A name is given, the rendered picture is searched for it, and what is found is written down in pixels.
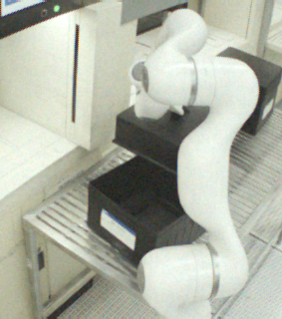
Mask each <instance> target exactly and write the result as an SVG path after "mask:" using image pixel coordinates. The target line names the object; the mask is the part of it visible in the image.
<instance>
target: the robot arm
mask: <svg viewBox="0 0 282 319"><path fill-rule="evenodd" d="M167 17H168V18H166V20H165V21H164V22H163V23H162V24H163V25H162V27H161V29H160V30H159V32H158V35H157V36H156V38H155V40H154V41H153V43H152V47H151V48H150V50H149V52H148V54H147V56H146V59H143V60H137V61H136V62H134V63H133V64H132V65H131V68H130V71H129V77H130V80H131V82H132V83H133V84H134V86H135V89H136V94H137V97H136V106H135V111H136V114H137V116H138V117H139V118H140V119H141V120H143V121H146V122H153V121H156V120H158V119H159V118H162V117H163V116H164V114H165V113H166V112H167V109H169V110H170V111H173V112H175V113H176V114H177V115H178V116H179V117H180V118H181V117H182V116H183V115H184V114H187V115H188V114H189V112H190V110H188V109H187V108H186V107H185V106H209V115H208V116H207V118H206V119H205V120H204V122H203V123H201V124H200V125H199V126H198V127H197V128H196V129H195V131H193V132H191V133H190V134H189V135H188V136H187V137H186V138H185V139H184V141H183V143H182V145H180V148H179V152H178V158H177V192H178V197H179V201H180V203H181V205H182V207H183V209H184V211H185V212H186V213H187V215H188V216H189V217H190V218H192V219H193V220H194V221H195V222H196V223H197V224H199V225H200V226H202V227H203V228H204V229H207V232H208V236H209V238H208V241H207V242H206V243H198V244H184V245H178V246H170V247H163V248H159V249H156V250H153V251H151V252H150V253H148V254H147V255H146V256H145V257H144V258H143V259H142V260H141V262H140V265H139V266H138V275H137V277H138V281H139V288H140V292H141V295H142V297H143V299H144V300H145V301H146V302H147V303H148V304H149V305H150V307H151V308H154V310H155V311H156V312H157V313H158V317H157V319H209V318H210V313H211V305H210V303H209V300H208V299H218V298H221V297H226V296H230V295H233V294H234V293H236V292H238V291H239V290H241V289H242V287H243V286H244V284H245V282H246V280H247V275H248V272H249V266H248V262H247V256H246V254H245V252H244V248H243V246H242V245H241V243H240V239H239V237H238V235H237V234H236V232H235V227H234V225H233V222H232V219H231V217H230V209H229V203H228V176H229V170H228V161H229V153H230V149H231V143H232V141H233V140H234V138H235V135H236V133H237V132H239V129H240V128H241V126H242V125H243V124H244V123H245V122H246V120H247V118H249V117H250V116H251V115H250V114H251V113H253V111H254V110H253V109H254V108H255V107H256V103H257V101H258V94H259V88H258V80H257V79H256V76H255V74H254V73H253V71H252V70H251V69H250V68H249V67H248V65H246V64H244V63H242V62H241V61H238V60H235V59H232V58H223V57H217V56H203V55H195V54H196V53H198V52H200V50H201V49H202V48H203V47H204V45H205V44H206V41H207V36H208V30H207V28H206V26H205V23H204V21H203V20H202V19H201V17H200V16H199V14H197V13H196V12H193V11H191V10H189V9H178V10H177V11H174V12H173V13H171V14H170V15H168V16H167Z"/></svg>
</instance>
